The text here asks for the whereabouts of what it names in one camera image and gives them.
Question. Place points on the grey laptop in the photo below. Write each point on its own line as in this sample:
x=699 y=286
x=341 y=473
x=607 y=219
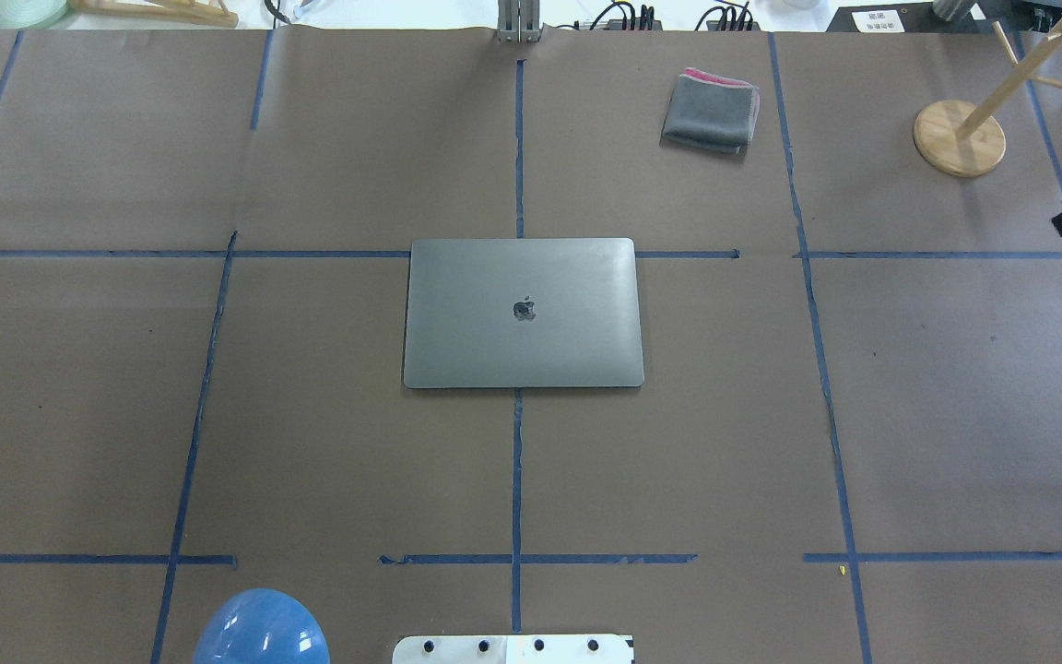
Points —
x=523 y=313

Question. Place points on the folded grey cloth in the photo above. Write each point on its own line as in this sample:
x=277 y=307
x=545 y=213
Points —
x=711 y=112

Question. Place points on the blue desk lamp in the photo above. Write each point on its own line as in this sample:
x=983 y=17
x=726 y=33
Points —
x=262 y=625

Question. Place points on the wooden rack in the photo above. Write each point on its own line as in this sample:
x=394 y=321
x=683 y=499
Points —
x=201 y=13

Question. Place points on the wooden stand round base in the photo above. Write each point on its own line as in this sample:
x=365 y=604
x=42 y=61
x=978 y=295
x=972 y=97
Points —
x=964 y=139

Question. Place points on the green tape roll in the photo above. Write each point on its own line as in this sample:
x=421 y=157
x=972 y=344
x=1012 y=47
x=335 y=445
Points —
x=31 y=15

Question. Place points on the metal camera post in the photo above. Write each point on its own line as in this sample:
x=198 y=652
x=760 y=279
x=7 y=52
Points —
x=519 y=21

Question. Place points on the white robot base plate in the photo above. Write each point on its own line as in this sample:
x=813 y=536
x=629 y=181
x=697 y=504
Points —
x=515 y=648

